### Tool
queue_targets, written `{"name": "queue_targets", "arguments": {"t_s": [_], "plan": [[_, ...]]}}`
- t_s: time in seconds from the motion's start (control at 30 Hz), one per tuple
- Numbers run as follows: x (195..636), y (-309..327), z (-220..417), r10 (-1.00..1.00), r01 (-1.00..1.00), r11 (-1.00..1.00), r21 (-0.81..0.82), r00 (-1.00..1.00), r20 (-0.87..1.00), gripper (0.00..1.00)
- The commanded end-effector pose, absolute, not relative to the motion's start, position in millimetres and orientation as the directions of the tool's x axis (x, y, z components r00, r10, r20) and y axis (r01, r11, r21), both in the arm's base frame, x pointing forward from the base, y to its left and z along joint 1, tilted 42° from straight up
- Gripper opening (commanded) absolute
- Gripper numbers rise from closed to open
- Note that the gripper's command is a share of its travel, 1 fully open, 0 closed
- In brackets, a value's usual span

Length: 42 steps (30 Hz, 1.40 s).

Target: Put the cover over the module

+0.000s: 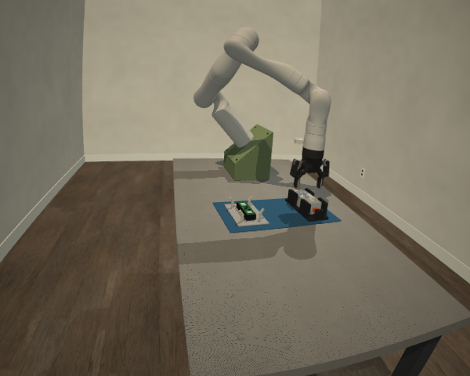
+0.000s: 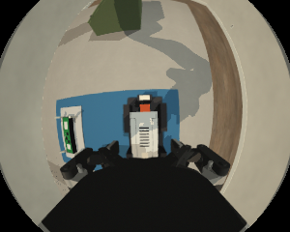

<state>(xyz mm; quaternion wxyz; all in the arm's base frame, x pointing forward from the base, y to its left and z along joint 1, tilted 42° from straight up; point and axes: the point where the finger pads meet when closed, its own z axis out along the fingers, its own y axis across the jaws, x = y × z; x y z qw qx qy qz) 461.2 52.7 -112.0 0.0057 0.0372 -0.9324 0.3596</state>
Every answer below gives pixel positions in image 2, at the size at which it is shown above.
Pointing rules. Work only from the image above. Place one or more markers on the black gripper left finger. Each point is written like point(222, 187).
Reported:
point(86, 161)

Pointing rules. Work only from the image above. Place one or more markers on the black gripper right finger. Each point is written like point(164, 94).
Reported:
point(213, 166)

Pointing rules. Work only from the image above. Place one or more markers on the blue flat mat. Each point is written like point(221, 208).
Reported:
point(97, 119)

